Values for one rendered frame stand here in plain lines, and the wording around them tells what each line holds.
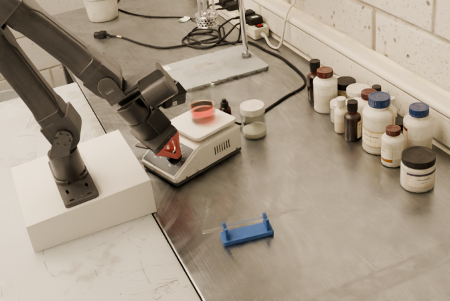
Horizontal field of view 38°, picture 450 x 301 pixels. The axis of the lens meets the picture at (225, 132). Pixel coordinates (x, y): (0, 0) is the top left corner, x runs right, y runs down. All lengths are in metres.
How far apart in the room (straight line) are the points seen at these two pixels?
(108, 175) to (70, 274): 0.23
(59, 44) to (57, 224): 0.35
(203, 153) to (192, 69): 0.55
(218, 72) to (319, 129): 0.44
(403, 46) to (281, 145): 0.37
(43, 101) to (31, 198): 0.22
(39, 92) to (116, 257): 0.35
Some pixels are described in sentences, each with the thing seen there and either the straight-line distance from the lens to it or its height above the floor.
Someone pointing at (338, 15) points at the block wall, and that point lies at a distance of 1.81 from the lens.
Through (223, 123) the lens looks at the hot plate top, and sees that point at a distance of 1.45.
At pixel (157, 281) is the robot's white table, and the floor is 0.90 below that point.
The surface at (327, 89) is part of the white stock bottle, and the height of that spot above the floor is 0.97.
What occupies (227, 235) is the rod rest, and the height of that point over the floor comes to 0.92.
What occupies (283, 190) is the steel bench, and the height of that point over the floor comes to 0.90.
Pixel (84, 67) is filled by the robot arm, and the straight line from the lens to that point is 1.24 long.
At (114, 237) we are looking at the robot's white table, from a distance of 1.32.
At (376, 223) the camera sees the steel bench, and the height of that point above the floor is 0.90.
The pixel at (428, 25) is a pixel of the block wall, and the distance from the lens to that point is 1.50.
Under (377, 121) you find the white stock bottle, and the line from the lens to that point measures 1.43.
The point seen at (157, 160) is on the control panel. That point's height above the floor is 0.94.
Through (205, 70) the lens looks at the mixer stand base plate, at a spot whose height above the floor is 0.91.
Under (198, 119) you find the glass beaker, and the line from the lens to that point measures 1.45.
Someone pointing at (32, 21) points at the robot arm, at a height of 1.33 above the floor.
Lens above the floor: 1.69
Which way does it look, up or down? 30 degrees down
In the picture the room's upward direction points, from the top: 7 degrees counter-clockwise
